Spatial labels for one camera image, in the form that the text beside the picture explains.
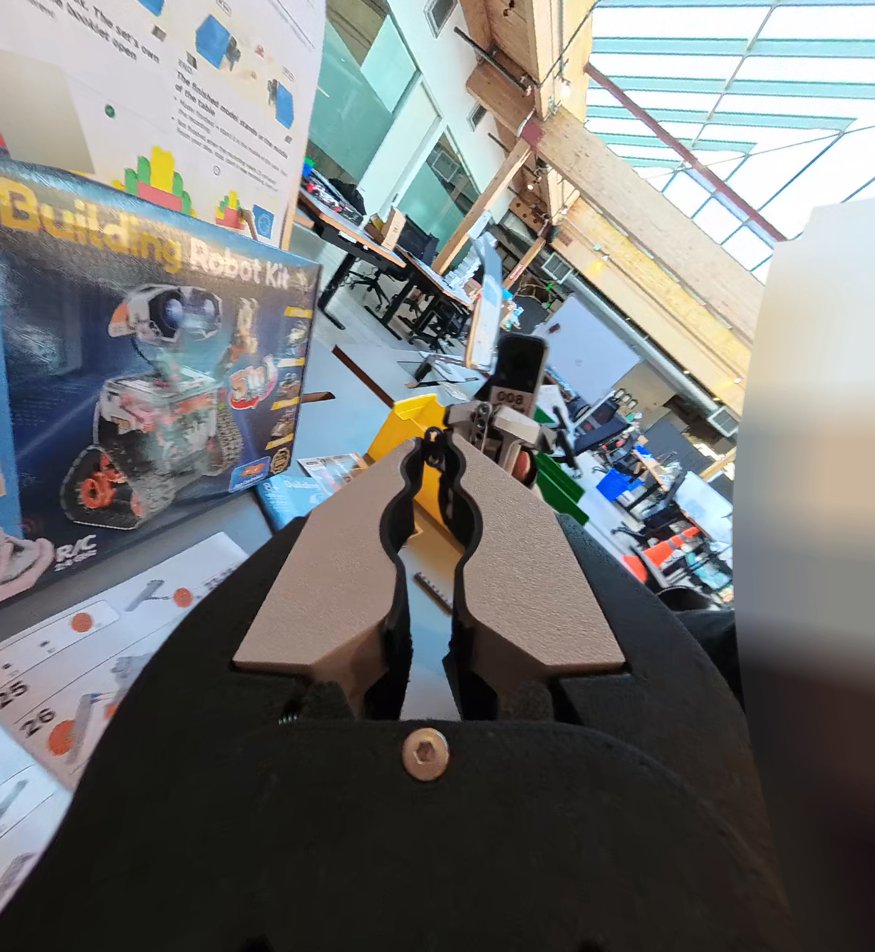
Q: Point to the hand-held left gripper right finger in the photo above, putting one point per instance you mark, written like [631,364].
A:
[534,595]

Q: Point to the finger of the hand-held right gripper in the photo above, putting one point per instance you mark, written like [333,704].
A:
[461,424]
[519,431]

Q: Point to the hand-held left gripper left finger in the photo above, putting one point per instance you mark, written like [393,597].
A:
[318,595]

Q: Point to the grey toy beam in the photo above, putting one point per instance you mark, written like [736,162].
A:
[483,424]

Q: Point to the blue toy connector pin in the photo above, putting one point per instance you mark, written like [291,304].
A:
[432,446]

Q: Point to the grey desk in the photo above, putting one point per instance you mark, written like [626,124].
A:
[333,431]

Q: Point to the wooden office desk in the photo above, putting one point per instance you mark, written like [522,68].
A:
[356,234]

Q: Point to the person's right hand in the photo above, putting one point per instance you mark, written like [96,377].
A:
[524,467]

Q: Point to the yellow storage bin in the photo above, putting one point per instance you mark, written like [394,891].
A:
[408,420]

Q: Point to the green storage bin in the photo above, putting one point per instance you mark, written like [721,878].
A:
[556,487]

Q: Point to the tilted paper stand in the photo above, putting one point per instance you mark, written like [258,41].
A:
[486,305]

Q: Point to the whiteboard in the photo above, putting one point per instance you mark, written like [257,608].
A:
[594,342]

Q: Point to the blue robot kit booklet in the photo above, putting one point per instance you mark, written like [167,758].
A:
[296,498]

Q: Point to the dark toy beam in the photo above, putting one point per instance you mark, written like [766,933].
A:
[434,593]

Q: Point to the blue plastic crate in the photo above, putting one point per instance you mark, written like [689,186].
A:
[616,483]

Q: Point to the orange sticker sheet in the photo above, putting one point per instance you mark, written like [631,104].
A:
[333,468]

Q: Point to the orange traffic cone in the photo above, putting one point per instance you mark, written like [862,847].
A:
[672,549]

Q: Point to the brown wooden rod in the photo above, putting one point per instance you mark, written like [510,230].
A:
[317,398]

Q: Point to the person's black shirt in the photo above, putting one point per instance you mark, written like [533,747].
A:
[713,647]

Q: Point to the open white instruction booklet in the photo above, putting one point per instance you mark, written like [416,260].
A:
[73,669]

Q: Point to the blue robot kit box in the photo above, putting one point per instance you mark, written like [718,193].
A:
[147,357]

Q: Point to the white instruction sheet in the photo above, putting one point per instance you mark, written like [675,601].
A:
[207,111]

